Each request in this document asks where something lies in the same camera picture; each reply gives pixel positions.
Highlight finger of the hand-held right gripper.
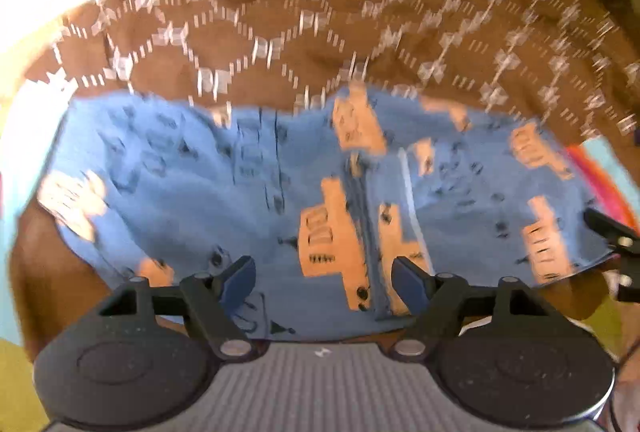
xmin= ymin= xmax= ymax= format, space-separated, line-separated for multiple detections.
xmin=583 ymin=208 xmax=640 ymax=258
xmin=616 ymin=257 xmax=640 ymax=304

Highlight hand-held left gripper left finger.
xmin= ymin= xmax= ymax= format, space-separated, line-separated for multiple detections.
xmin=96 ymin=255 xmax=257 ymax=360

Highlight blue printed pants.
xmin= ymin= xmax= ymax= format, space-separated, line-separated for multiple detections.
xmin=37 ymin=84 xmax=617 ymax=344

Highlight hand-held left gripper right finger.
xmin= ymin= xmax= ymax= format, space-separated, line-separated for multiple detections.
xmin=391 ymin=255 xmax=554 ymax=360

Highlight brown patterned blanket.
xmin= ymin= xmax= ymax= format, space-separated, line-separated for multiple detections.
xmin=7 ymin=0 xmax=640 ymax=363

